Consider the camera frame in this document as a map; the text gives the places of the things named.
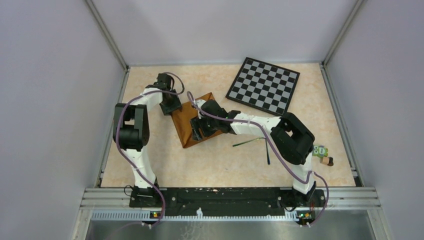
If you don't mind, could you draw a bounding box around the aluminium frame rail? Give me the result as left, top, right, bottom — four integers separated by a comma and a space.
80, 187, 132, 210

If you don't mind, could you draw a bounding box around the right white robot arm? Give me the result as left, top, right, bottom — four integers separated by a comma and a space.
190, 99, 317, 206

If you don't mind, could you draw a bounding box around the green owl toy block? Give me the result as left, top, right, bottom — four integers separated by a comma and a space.
312, 145, 329, 158

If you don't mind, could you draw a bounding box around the white slotted cable duct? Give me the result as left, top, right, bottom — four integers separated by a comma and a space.
91, 210, 299, 222

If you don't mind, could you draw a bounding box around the brown cloth napkin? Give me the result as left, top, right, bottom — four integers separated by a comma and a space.
171, 101, 222, 149

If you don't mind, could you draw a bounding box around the small brown wooden block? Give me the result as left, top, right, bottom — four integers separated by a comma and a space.
320, 156, 334, 167

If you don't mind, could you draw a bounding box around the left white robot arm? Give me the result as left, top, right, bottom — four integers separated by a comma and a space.
113, 72, 184, 207

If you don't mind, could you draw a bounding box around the black grey checkerboard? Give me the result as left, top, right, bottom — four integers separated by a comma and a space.
225, 57, 300, 116

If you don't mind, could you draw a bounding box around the iridescent fork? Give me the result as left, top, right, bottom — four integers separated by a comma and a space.
232, 137, 265, 147

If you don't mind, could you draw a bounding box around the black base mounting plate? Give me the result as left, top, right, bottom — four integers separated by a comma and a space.
129, 186, 326, 217

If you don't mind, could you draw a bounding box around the iridescent spoon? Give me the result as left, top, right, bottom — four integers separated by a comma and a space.
264, 139, 271, 165

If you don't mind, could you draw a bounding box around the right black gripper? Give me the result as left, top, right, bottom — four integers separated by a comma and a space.
190, 113, 219, 142

